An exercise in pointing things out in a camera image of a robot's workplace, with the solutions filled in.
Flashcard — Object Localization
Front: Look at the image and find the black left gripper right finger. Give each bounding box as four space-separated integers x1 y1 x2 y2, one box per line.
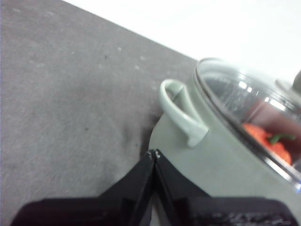
154 149 299 226

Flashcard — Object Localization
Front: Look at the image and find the glass lid with metal knob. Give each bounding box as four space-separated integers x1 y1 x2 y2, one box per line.
194 57 301 194

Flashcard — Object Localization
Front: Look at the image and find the pale green electric steamer pot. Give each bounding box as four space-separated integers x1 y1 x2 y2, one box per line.
149 63 301 202

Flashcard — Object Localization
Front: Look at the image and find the orange toy pumpkin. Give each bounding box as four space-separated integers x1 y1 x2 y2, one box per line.
242 122 293 165

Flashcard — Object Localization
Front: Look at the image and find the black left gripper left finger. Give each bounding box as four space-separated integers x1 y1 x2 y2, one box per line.
10 150 156 226

